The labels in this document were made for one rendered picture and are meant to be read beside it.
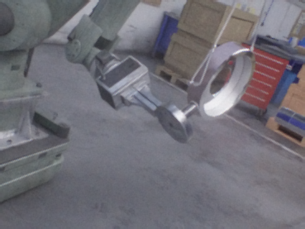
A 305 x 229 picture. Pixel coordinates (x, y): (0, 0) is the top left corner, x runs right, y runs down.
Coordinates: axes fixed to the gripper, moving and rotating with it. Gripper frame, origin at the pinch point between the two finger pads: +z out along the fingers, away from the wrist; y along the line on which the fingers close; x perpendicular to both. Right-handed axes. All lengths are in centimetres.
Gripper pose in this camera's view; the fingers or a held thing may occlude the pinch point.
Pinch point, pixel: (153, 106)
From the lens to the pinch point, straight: 186.2
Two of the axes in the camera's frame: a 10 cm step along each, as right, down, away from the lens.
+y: 7.5, -5.7, 3.4
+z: 6.5, 5.3, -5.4
